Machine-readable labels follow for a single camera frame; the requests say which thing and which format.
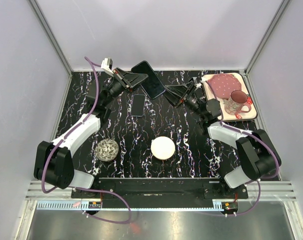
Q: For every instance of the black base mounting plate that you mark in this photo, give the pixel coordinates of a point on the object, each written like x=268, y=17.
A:
x=207, y=188

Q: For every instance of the left small controller board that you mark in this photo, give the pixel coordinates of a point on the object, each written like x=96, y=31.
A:
x=94, y=204

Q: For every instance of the aluminium frame rail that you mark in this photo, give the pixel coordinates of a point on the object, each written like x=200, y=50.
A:
x=269, y=191

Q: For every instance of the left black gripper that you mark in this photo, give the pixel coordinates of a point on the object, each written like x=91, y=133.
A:
x=133, y=79

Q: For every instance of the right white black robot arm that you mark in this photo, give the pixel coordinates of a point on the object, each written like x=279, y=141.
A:
x=257, y=154

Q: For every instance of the right small controller board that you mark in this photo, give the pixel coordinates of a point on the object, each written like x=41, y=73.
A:
x=230, y=206

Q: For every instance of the white round lid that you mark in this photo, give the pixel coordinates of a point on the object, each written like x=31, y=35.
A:
x=162, y=148

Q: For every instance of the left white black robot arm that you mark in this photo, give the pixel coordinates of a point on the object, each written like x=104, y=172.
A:
x=54, y=160

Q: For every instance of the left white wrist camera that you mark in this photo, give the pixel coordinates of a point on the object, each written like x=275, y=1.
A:
x=106, y=66

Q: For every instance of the phone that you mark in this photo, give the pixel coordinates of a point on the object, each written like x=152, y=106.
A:
x=152, y=86

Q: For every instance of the blue smartphone on table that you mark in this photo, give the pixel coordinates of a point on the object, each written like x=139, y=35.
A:
x=138, y=105

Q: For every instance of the small controller board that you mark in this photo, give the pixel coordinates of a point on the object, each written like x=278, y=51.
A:
x=94, y=204
x=230, y=206

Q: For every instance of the leaf patterned round bowl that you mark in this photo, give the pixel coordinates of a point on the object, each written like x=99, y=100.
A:
x=107, y=150

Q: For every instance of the pink ghost pattern mug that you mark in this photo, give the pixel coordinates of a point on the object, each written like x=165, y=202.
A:
x=237, y=103

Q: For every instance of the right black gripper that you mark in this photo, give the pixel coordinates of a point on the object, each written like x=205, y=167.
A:
x=175, y=99

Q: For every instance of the pink polka dot plate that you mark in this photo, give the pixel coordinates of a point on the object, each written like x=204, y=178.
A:
x=224, y=84

